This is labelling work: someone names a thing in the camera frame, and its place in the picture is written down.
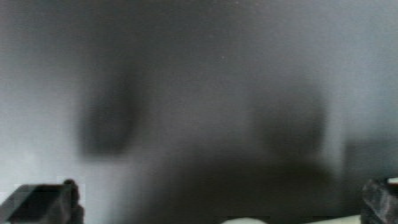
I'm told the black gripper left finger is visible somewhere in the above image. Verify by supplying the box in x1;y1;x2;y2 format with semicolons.
0;179;86;224

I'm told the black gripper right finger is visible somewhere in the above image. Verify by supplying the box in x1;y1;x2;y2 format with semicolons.
361;178;398;224

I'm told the white cabinet body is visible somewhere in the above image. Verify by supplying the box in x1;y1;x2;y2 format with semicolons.
219;215;361;224

